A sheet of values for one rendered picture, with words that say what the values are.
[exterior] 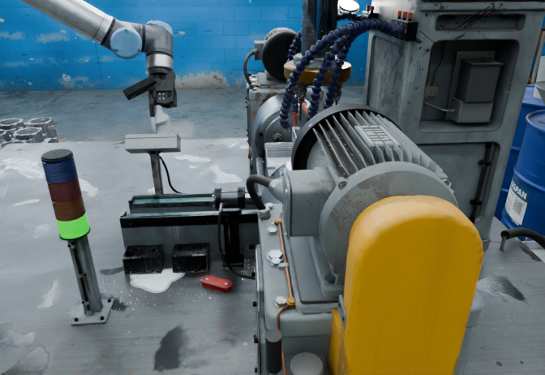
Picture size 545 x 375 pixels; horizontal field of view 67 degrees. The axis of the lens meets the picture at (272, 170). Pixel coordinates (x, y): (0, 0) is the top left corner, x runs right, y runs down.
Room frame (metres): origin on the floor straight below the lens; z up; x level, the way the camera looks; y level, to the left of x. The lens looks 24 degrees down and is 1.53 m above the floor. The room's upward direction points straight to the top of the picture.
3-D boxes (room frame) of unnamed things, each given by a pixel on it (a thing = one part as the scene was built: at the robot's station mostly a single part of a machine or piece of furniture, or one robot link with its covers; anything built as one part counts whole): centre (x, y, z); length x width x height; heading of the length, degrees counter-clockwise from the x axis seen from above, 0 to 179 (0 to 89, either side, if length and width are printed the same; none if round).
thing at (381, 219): (0.48, -0.09, 1.16); 0.33 x 0.26 x 0.42; 4
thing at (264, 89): (1.71, -0.04, 0.99); 0.35 x 0.31 x 0.37; 4
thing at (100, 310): (0.78, 0.44, 1.01); 0.08 x 0.08 x 0.42; 4
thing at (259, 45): (1.75, -0.01, 1.16); 0.33 x 0.26 x 0.42; 4
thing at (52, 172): (0.78, 0.44, 1.19); 0.06 x 0.06 x 0.04
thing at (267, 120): (1.47, -0.06, 1.04); 0.37 x 0.25 x 0.25; 4
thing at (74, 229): (0.78, 0.44, 1.05); 0.06 x 0.06 x 0.04
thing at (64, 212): (0.78, 0.44, 1.10); 0.06 x 0.06 x 0.04
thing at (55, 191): (0.78, 0.44, 1.14); 0.06 x 0.06 x 0.04
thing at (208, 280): (0.87, 0.15, 0.81); 0.09 x 0.03 x 0.02; 69
